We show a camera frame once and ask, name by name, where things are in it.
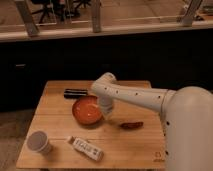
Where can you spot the translucent white end effector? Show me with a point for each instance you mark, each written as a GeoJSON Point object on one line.
{"type": "Point", "coordinates": [106, 112]}

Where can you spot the orange ceramic bowl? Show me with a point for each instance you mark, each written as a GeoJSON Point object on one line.
{"type": "Point", "coordinates": [86, 111]}

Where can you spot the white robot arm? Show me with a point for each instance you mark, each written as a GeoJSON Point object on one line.
{"type": "Point", "coordinates": [186, 115]}

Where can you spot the dark red chili pepper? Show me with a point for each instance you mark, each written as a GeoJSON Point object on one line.
{"type": "Point", "coordinates": [131, 125]}

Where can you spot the white tube with label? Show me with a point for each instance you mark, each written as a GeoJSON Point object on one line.
{"type": "Point", "coordinates": [93, 152]}

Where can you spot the white paper cup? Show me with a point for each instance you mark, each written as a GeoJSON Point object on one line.
{"type": "Point", "coordinates": [39, 142]}

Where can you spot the black office chair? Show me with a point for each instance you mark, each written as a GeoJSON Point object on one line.
{"type": "Point", "coordinates": [62, 8]}

